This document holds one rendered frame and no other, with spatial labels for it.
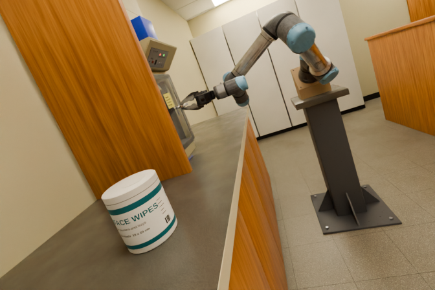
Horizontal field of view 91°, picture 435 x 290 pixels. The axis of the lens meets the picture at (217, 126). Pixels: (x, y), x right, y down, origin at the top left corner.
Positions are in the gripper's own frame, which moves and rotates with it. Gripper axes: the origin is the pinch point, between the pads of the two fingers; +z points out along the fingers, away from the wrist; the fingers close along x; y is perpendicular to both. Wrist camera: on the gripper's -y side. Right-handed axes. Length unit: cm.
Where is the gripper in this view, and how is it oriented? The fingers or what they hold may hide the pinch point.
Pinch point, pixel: (182, 105)
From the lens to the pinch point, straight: 114.0
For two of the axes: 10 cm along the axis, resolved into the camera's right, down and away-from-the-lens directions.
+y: 1.6, -2.4, 9.6
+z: -9.2, 3.1, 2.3
